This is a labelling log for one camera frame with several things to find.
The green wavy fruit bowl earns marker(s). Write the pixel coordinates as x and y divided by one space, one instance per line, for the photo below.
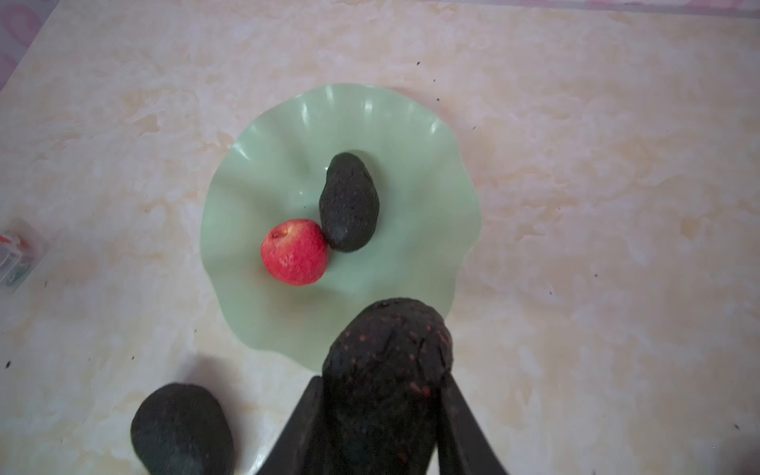
429 217

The dark avocado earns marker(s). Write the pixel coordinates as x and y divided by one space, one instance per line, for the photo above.
349 204
182 429
383 375

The red fake apple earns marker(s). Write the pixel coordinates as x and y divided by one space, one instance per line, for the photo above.
296 252

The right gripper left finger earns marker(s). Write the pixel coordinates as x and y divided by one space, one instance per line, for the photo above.
299 450

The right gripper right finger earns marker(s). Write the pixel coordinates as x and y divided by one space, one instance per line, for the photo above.
462 446

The small colourful box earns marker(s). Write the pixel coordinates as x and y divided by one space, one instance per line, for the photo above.
22 248

